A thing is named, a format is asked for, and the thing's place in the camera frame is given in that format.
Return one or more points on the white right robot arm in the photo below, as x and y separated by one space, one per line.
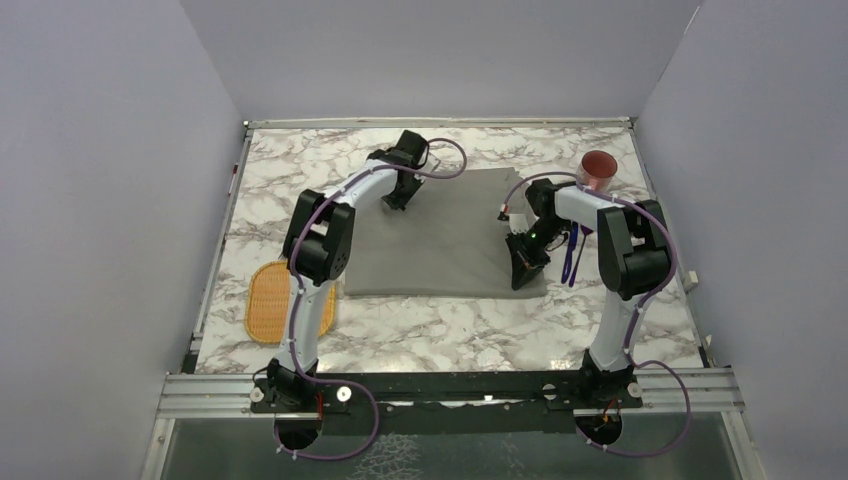
636 260

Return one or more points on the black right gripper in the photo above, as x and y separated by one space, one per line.
525 265

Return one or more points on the woven yellow wicker tray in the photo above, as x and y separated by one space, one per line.
267 304

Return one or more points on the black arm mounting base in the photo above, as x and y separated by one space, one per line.
356 404

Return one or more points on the grey scalloped cloth placemat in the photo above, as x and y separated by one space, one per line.
448 242

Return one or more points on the purple iridescent knife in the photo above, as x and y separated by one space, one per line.
569 266

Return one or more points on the pink patterned cup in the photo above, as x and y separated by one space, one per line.
597 169

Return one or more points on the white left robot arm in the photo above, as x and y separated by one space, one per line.
318 247

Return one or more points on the aluminium table frame rail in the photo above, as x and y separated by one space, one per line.
194 396

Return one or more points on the purple iridescent spoon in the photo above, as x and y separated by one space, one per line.
583 232

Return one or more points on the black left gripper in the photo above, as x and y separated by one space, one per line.
400 201

